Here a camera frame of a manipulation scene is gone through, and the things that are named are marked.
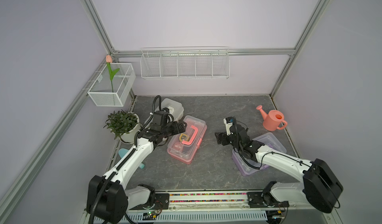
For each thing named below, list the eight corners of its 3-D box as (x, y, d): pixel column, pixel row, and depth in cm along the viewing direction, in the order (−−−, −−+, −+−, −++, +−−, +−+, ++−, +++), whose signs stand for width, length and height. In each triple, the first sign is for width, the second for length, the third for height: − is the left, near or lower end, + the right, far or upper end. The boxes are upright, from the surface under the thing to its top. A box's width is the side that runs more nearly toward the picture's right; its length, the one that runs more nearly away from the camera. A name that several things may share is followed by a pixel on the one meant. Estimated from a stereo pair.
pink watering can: (252, 125, 104) (257, 115, 96) (255, 115, 110) (260, 105, 101) (279, 134, 100) (287, 125, 91) (280, 122, 106) (288, 113, 97)
